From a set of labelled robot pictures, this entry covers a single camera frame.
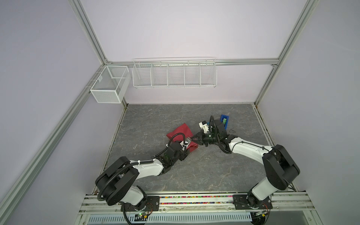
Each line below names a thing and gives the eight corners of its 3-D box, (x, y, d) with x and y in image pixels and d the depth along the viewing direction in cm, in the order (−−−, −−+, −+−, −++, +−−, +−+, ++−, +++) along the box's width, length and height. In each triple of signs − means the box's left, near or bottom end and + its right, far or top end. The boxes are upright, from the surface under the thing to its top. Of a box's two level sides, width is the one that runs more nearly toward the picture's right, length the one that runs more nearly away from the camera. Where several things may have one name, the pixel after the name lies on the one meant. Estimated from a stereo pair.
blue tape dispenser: (219, 129, 107) (221, 123, 101) (220, 120, 112) (222, 114, 107) (226, 130, 106) (228, 124, 101) (226, 121, 112) (229, 115, 106)
